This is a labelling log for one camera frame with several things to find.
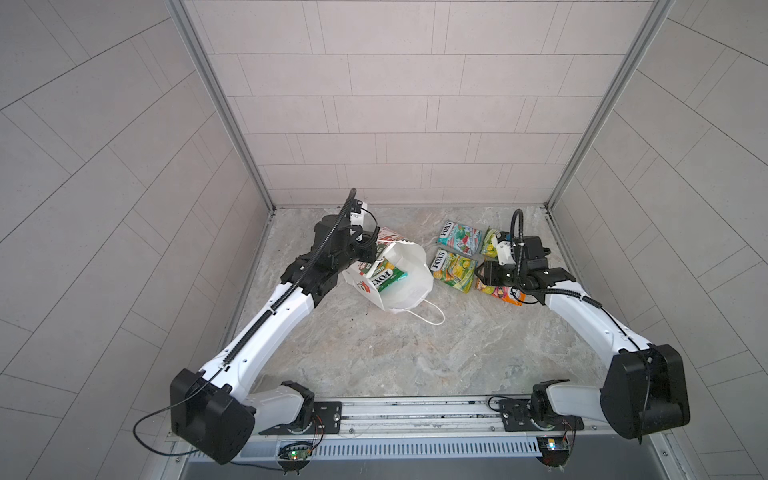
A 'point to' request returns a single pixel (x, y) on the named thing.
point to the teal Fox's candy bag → (459, 238)
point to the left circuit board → (295, 452)
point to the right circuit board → (554, 450)
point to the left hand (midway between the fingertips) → (383, 230)
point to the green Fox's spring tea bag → (456, 269)
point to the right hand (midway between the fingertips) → (479, 269)
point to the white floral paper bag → (406, 293)
